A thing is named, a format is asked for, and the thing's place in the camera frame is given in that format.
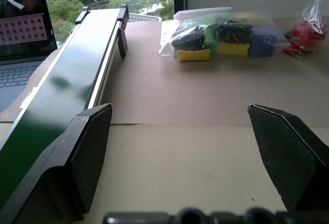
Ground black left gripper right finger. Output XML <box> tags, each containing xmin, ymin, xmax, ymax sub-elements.
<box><xmin>247</xmin><ymin>103</ymin><xmax>329</xmax><ymax>212</ymax></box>

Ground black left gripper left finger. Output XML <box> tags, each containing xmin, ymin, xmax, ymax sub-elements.
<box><xmin>0</xmin><ymin>103</ymin><xmax>114</xmax><ymax>224</ymax></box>

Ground green conveyor belt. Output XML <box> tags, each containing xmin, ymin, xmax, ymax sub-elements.
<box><xmin>0</xmin><ymin>4</ymin><xmax>129</xmax><ymax>209</ymax></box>

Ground clear bag of red parts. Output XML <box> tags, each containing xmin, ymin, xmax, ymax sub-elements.
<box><xmin>282</xmin><ymin>0</ymin><xmax>329</xmax><ymax>60</ymax></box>

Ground grey laptop computer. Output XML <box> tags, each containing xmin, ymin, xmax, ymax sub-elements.
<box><xmin>0</xmin><ymin>0</ymin><xmax>58</xmax><ymax>114</ymax></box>

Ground clear bag of colourful sponges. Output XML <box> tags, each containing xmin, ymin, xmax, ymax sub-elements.
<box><xmin>158</xmin><ymin>6</ymin><xmax>291</xmax><ymax>63</ymax></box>

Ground white plastic basket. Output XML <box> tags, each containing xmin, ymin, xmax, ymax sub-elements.
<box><xmin>127</xmin><ymin>12</ymin><xmax>163</xmax><ymax>23</ymax></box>

